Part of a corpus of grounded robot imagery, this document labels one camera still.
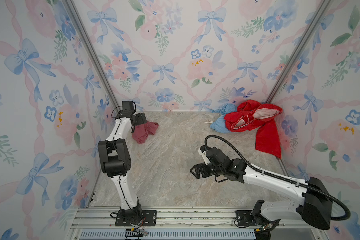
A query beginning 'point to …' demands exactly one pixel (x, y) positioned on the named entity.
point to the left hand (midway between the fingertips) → (138, 118)
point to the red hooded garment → (250, 114)
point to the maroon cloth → (142, 131)
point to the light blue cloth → (218, 125)
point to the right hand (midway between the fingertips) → (195, 168)
